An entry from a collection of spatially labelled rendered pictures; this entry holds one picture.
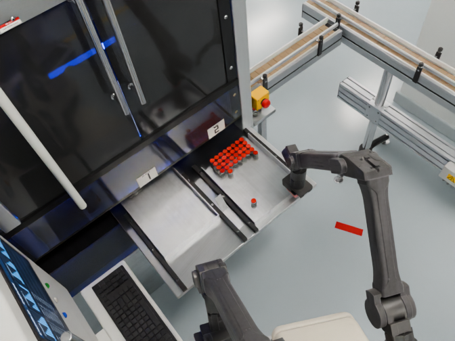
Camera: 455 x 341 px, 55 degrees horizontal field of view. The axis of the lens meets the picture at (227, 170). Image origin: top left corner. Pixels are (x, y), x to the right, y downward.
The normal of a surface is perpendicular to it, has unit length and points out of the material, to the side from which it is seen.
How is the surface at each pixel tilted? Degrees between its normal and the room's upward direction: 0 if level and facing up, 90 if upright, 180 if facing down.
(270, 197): 0
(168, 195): 0
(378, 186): 43
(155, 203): 0
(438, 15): 90
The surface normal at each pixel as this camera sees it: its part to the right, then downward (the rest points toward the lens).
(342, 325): -0.18, -0.95
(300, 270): -0.08, -0.54
